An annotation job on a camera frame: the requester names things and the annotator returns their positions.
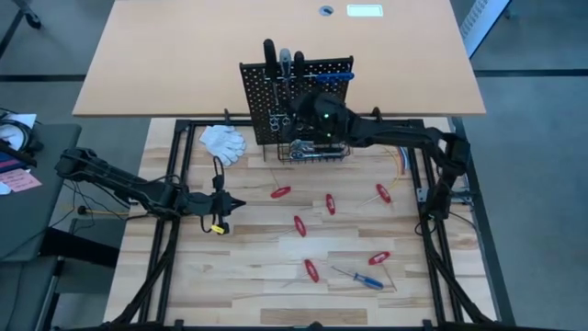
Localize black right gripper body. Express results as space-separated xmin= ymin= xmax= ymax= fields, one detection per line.
xmin=302 ymin=90 xmax=357 ymax=148

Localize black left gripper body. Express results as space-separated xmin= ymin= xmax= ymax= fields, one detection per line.
xmin=197 ymin=182 xmax=231 ymax=234

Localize silver ratchet wrench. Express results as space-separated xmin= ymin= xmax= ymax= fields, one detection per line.
xmin=288 ymin=139 xmax=346 ymax=161

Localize blue T-handle hex key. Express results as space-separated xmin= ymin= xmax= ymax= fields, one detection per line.
xmin=315 ymin=71 xmax=356 ymax=84

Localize blue-handled screwdriver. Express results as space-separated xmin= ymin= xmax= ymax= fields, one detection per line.
xmin=331 ymin=265 xmax=385 ymax=291

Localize black perforated peg board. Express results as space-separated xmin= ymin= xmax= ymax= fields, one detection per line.
xmin=238 ymin=55 xmax=355 ymax=146

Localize white work glove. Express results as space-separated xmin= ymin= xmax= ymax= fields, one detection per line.
xmin=198 ymin=123 xmax=248 ymax=166

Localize white desk plate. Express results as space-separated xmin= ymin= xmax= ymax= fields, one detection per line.
xmin=345 ymin=4 xmax=384 ymax=18

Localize light wooden desk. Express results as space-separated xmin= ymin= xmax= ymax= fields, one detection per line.
xmin=72 ymin=0 xmax=487 ymax=119

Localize dark grey side table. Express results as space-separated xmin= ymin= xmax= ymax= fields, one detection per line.
xmin=0 ymin=122 xmax=83 ymax=263

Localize white perforated computer case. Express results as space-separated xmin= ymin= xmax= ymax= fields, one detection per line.
xmin=460 ymin=0 xmax=512 ymax=59

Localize black headphones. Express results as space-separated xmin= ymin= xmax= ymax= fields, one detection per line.
xmin=0 ymin=118 xmax=45 ymax=167

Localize pink paper note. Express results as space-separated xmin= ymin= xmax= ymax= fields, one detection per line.
xmin=0 ymin=167 xmax=43 ymax=194

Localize white paper sheet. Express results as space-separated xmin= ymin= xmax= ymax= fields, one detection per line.
xmin=0 ymin=113 xmax=38 ymax=153

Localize black chair base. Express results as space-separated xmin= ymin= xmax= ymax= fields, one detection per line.
xmin=0 ymin=0 xmax=42 ymax=59

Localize silver ring holder rail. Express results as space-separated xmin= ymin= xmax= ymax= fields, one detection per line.
xmin=267 ymin=108 xmax=291 ymax=133

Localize black wire basket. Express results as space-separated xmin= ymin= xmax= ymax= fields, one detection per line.
xmin=275 ymin=137 xmax=353 ymax=166

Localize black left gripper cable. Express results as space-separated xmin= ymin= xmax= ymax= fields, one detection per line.
xmin=210 ymin=155 xmax=227 ymax=190

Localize black aluminium rig frame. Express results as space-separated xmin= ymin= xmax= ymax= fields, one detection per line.
xmin=103 ymin=108 xmax=518 ymax=331

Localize yellow-handled mallet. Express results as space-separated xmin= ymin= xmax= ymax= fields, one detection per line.
xmin=76 ymin=205 xmax=130 ymax=218

